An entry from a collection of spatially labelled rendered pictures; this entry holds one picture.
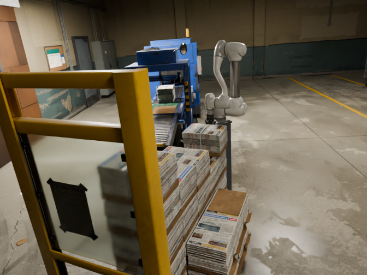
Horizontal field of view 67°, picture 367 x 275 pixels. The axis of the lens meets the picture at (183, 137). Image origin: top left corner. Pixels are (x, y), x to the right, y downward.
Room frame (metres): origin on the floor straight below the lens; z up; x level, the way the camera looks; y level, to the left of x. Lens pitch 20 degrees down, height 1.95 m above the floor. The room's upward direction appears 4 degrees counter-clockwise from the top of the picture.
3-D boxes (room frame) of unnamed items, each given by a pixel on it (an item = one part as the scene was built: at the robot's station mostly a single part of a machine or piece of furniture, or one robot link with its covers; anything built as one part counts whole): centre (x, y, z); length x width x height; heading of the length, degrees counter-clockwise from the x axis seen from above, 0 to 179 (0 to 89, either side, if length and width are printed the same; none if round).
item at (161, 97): (5.15, 0.25, 0.93); 0.38 x 0.30 x 0.26; 175
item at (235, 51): (2.87, -0.59, 1.46); 0.22 x 0.16 x 0.77; 56
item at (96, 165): (1.07, 0.47, 1.28); 0.57 x 0.01 x 0.65; 66
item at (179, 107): (4.58, 0.30, 0.75); 0.70 x 0.65 x 0.10; 175
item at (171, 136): (3.55, 0.13, 0.74); 1.34 x 0.05 x 0.12; 175
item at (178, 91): (5.71, 0.21, 0.75); 1.53 x 0.64 x 0.10; 175
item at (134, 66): (4.58, 0.30, 1.50); 0.94 x 0.68 x 0.10; 85
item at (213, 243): (1.82, -0.25, 0.30); 0.76 x 0.30 x 0.60; 156
